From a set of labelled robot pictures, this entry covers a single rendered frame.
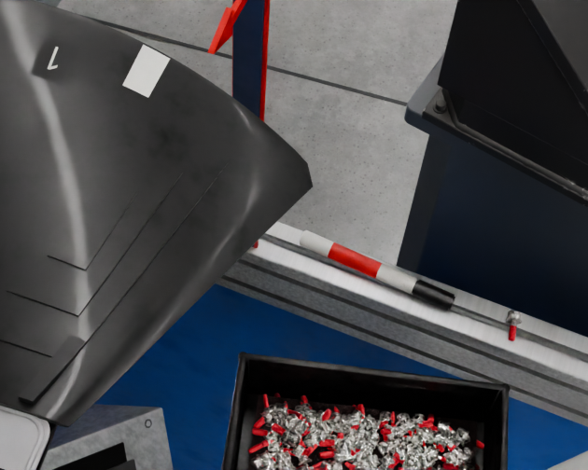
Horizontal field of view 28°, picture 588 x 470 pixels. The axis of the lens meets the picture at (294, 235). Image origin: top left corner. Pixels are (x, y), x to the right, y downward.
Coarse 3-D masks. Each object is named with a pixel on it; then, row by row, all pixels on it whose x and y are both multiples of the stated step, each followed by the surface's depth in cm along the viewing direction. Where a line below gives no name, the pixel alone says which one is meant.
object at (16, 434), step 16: (0, 416) 56; (16, 416) 56; (32, 416) 56; (0, 432) 56; (16, 432) 56; (32, 432) 56; (48, 432) 56; (0, 448) 55; (16, 448) 55; (32, 448) 55; (0, 464) 55; (16, 464) 55; (32, 464) 55
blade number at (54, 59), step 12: (48, 36) 65; (48, 48) 65; (60, 48) 65; (72, 48) 66; (36, 60) 65; (48, 60) 65; (60, 60) 65; (72, 60) 65; (36, 72) 64; (48, 72) 65; (60, 72) 65
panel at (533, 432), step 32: (224, 288) 112; (192, 320) 120; (224, 320) 117; (256, 320) 115; (288, 320) 112; (160, 352) 131; (192, 352) 127; (224, 352) 124; (256, 352) 121; (288, 352) 118; (320, 352) 115; (352, 352) 112; (384, 352) 110; (128, 384) 143; (160, 384) 139; (192, 384) 135; (224, 384) 131; (192, 416) 143; (224, 416) 139; (512, 416) 110; (544, 416) 107; (192, 448) 152; (224, 448) 148; (512, 448) 115; (544, 448) 113; (576, 448) 110
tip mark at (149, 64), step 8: (144, 48) 67; (144, 56) 67; (152, 56) 67; (160, 56) 67; (136, 64) 66; (144, 64) 67; (152, 64) 67; (160, 64) 67; (136, 72) 66; (144, 72) 66; (152, 72) 67; (160, 72) 67; (128, 80) 66; (136, 80) 66; (144, 80) 66; (152, 80) 66; (136, 88) 66; (144, 88) 66; (152, 88) 66
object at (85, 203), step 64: (0, 0) 66; (0, 64) 64; (128, 64) 66; (0, 128) 63; (64, 128) 63; (128, 128) 64; (192, 128) 66; (256, 128) 68; (0, 192) 61; (64, 192) 62; (128, 192) 62; (192, 192) 64; (256, 192) 66; (0, 256) 59; (64, 256) 60; (128, 256) 61; (192, 256) 62; (0, 320) 58; (64, 320) 58; (128, 320) 59; (0, 384) 56; (64, 384) 57
